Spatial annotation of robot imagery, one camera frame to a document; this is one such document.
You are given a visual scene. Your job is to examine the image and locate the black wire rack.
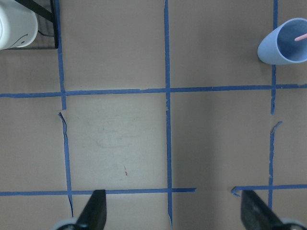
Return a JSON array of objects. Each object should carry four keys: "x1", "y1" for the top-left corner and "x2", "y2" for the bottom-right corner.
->
[{"x1": 13, "y1": 0, "x2": 59, "y2": 50}]

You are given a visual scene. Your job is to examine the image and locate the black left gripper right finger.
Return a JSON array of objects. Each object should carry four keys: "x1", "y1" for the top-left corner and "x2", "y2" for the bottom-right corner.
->
[{"x1": 240, "y1": 190, "x2": 284, "y2": 230}]

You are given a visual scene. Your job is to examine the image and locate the pink chopstick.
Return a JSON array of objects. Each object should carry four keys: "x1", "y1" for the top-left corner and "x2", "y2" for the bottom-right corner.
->
[{"x1": 295, "y1": 34, "x2": 307, "y2": 42}]

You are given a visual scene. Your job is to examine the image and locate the white ceramic mug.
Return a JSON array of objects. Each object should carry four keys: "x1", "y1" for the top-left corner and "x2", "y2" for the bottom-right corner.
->
[{"x1": 0, "y1": 0, "x2": 38, "y2": 50}]

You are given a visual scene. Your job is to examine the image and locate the light blue plastic cup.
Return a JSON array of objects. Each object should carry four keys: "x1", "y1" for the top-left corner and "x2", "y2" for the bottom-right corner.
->
[{"x1": 258, "y1": 18, "x2": 307, "y2": 65}]

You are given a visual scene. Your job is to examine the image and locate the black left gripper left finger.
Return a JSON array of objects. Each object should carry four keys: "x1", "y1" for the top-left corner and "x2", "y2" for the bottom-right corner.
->
[{"x1": 75, "y1": 190, "x2": 106, "y2": 230}]

